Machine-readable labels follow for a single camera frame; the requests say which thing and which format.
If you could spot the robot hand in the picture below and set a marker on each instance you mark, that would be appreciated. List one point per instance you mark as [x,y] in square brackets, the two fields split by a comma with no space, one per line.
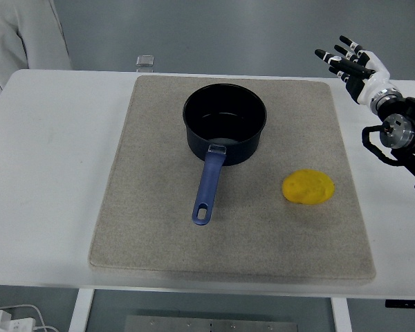
[375,74]

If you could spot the yellow potato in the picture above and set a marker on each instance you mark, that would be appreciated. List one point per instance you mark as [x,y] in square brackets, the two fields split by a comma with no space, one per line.
[307,186]

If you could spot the small clear plastic clip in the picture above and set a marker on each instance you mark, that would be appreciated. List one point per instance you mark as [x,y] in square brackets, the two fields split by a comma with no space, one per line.
[145,61]

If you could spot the black table control panel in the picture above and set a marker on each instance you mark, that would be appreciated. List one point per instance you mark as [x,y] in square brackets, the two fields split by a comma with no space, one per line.
[406,304]

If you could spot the white table leg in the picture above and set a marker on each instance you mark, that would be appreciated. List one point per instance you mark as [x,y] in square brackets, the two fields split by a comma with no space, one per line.
[80,311]
[340,316]

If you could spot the beige mat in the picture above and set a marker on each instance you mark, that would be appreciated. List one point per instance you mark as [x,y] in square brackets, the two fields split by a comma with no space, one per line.
[159,224]

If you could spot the person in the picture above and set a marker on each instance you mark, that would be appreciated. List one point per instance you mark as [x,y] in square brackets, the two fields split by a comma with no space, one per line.
[17,31]

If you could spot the white power strip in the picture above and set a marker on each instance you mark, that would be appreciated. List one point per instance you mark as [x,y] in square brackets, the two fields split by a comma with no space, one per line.
[10,324]

